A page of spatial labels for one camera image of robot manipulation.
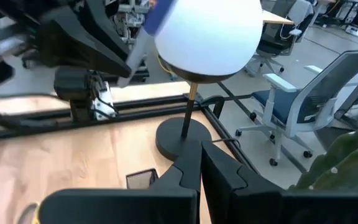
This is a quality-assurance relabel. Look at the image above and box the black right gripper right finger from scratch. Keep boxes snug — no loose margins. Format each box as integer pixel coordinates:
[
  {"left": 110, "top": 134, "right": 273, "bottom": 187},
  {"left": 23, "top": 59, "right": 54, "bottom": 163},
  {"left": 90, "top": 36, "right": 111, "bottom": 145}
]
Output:
[{"left": 201, "top": 140, "right": 358, "bottom": 224}]

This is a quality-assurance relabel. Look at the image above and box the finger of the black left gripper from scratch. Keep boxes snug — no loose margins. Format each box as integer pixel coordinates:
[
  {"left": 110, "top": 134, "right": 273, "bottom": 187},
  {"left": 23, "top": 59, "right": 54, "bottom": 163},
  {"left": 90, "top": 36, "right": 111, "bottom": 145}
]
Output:
[{"left": 39, "top": 0, "right": 133, "bottom": 78}]

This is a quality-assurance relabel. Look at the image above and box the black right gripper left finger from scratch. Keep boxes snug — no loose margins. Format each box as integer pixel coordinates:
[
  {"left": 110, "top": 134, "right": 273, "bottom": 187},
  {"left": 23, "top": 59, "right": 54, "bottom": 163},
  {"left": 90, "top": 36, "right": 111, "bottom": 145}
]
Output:
[{"left": 39, "top": 139, "right": 201, "bottom": 224}]

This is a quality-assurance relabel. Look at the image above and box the black mesh desk organizer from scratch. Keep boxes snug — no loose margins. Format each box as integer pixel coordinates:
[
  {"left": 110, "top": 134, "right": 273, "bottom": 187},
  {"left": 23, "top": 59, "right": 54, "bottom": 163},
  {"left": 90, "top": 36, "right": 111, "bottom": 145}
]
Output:
[{"left": 125, "top": 168, "right": 160, "bottom": 190}]

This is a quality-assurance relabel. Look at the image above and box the silver glitter pen blue cap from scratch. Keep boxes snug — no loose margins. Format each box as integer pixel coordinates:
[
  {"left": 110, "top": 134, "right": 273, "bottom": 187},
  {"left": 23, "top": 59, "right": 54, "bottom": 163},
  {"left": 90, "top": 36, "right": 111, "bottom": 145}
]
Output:
[{"left": 117, "top": 0, "right": 176, "bottom": 88}]

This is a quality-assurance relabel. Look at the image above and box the blue grey office chair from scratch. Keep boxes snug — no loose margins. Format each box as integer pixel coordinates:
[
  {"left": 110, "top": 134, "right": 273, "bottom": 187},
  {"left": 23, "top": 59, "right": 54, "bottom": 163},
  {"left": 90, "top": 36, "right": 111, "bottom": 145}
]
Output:
[{"left": 234, "top": 49, "right": 358, "bottom": 167}]

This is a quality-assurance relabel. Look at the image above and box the green artificial cactus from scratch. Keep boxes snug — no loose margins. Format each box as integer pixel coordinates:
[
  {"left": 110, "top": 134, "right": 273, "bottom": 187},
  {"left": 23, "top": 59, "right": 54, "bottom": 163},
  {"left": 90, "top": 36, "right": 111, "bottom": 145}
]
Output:
[{"left": 289, "top": 116, "right": 358, "bottom": 191}]

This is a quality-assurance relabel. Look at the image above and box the white globe table lamp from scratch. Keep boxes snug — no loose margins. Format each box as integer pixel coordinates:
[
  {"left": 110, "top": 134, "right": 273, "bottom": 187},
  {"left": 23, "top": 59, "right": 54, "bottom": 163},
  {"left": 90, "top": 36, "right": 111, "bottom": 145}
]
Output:
[{"left": 154, "top": 0, "right": 264, "bottom": 162}]

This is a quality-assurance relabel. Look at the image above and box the black table clamp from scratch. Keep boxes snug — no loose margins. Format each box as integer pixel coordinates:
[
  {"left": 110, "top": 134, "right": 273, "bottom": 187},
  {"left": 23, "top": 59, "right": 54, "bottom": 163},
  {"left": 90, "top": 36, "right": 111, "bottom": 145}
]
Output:
[{"left": 197, "top": 95, "right": 226, "bottom": 119}]

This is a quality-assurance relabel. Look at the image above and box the long wooden table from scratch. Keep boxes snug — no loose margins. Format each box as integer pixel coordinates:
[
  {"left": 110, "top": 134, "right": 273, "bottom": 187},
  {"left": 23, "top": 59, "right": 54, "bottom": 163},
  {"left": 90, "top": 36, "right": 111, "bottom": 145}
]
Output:
[{"left": 261, "top": 9, "right": 295, "bottom": 26}]

